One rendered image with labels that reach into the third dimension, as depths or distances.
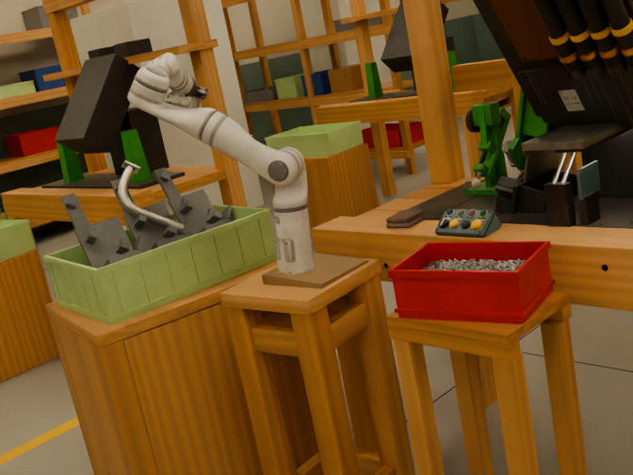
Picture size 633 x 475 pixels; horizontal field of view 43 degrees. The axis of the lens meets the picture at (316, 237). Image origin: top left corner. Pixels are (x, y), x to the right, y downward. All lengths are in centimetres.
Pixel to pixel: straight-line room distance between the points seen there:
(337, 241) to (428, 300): 63
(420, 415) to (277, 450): 51
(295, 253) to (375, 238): 28
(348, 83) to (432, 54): 539
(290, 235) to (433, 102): 92
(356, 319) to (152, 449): 74
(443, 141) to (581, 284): 104
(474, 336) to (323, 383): 47
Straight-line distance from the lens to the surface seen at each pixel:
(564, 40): 190
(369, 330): 223
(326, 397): 209
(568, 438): 205
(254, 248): 257
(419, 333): 188
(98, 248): 262
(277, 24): 1109
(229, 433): 257
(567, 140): 194
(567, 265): 196
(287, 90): 875
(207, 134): 212
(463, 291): 180
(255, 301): 211
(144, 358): 238
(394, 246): 226
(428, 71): 282
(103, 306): 237
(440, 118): 282
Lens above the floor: 148
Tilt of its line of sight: 14 degrees down
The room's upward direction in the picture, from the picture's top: 11 degrees counter-clockwise
